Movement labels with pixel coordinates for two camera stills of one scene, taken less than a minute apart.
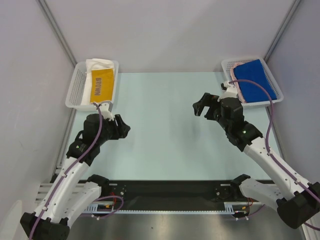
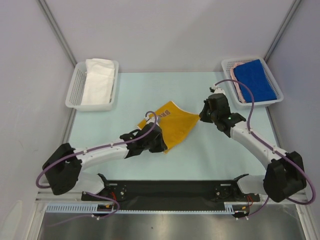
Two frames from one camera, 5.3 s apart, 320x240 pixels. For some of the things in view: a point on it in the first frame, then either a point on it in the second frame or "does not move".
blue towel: [253, 71] does not move
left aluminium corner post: [44, 6] does not move
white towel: [92, 64] does not move
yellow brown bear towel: [102, 85] -> [178, 125]
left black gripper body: [110, 131] -> [155, 146]
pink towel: [233, 77] does not move
